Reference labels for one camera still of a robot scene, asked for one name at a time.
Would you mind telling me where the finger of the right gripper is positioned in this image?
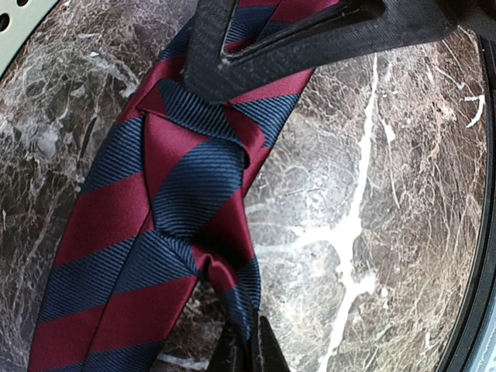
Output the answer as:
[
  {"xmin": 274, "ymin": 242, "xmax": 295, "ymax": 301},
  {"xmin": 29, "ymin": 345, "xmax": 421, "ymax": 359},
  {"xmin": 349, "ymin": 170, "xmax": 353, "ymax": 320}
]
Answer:
[{"xmin": 184, "ymin": 1, "xmax": 458, "ymax": 103}]

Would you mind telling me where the red navy striped tie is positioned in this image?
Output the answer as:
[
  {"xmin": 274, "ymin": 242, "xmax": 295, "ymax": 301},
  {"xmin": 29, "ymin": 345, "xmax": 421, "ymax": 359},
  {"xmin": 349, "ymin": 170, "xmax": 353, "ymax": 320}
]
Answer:
[{"xmin": 26, "ymin": 0, "xmax": 342, "ymax": 372}]

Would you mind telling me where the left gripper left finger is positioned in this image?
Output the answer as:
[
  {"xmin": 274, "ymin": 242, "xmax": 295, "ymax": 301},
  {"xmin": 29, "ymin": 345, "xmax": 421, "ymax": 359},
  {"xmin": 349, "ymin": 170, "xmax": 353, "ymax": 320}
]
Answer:
[{"xmin": 207, "ymin": 325, "xmax": 243, "ymax": 372}]

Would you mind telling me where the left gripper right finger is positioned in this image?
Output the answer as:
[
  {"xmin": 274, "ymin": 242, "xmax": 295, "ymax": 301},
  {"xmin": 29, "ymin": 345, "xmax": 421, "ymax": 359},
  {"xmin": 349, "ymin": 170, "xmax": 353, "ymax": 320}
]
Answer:
[{"xmin": 253, "ymin": 316, "xmax": 289, "ymax": 372}]

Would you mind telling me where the green perforated plastic basket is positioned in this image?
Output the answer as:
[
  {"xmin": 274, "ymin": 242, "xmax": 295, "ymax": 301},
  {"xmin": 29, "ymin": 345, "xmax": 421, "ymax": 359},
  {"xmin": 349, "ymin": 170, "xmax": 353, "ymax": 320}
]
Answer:
[{"xmin": 0, "ymin": 0, "xmax": 59, "ymax": 78}]

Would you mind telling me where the black front rail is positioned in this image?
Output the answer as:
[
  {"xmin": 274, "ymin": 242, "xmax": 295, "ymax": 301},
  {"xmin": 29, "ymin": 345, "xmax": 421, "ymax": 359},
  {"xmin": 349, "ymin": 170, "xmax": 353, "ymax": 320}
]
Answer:
[{"xmin": 436, "ymin": 36, "xmax": 495, "ymax": 371}]

